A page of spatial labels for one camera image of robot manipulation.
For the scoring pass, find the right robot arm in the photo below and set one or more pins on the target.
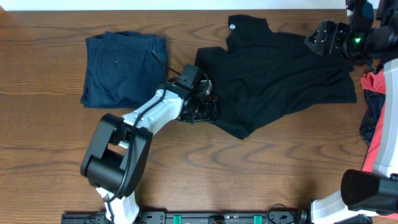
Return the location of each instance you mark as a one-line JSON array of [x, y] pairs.
[[371, 38]]

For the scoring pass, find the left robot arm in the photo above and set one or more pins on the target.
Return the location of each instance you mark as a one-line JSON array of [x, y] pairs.
[[116, 157]]

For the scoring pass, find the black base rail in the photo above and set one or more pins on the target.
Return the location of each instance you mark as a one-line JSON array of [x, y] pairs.
[[161, 217]]

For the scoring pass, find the red shirt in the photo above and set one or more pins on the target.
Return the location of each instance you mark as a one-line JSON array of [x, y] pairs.
[[374, 86]]

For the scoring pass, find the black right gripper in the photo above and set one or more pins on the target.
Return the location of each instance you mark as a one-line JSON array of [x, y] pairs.
[[340, 30]]

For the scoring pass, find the black polo shirt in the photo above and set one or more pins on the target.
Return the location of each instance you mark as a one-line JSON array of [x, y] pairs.
[[265, 75]]

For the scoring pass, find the dark patterned garment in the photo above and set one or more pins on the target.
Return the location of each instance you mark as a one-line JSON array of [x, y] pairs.
[[375, 102]]

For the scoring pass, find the folded dark blue shorts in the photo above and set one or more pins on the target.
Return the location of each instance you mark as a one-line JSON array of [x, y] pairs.
[[123, 69]]

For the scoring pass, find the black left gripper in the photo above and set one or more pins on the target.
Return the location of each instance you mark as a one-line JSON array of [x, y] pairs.
[[205, 109]]

